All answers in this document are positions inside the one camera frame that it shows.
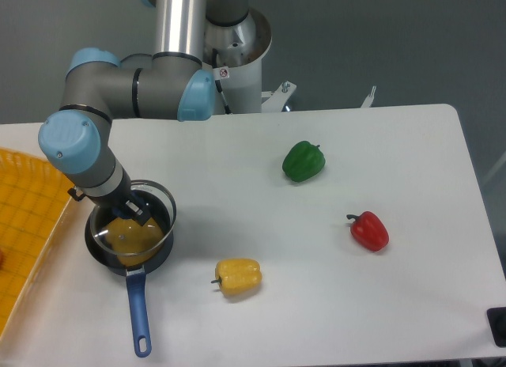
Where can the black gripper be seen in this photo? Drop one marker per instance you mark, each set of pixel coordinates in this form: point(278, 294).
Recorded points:
point(119, 201)

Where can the black pot blue handle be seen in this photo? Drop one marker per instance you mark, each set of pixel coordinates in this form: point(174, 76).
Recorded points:
point(135, 278)

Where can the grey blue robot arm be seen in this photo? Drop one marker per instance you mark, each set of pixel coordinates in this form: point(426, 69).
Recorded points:
point(98, 90)

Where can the green bell pepper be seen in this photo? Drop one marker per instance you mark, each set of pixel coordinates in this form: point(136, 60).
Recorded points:
point(303, 161)

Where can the white table clamp bracket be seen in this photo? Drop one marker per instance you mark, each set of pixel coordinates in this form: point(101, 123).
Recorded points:
point(369, 99)

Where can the red bell pepper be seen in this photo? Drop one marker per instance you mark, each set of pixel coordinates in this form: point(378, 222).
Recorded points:
point(369, 231)

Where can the glass pot lid blue knob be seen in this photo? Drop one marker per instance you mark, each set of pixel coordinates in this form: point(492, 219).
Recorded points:
point(161, 204)

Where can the black device at table corner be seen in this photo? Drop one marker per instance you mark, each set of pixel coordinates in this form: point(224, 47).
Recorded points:
point(496, 318)

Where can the yellow plastic basket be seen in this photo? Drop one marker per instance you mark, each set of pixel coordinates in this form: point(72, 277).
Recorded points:
point(34, 205)

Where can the yellow bell pepper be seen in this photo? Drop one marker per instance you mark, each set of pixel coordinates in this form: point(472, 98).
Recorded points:
point(237, 276)

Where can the yellow bread slice toy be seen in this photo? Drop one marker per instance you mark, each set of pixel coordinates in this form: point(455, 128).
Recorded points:
point(133, 244)

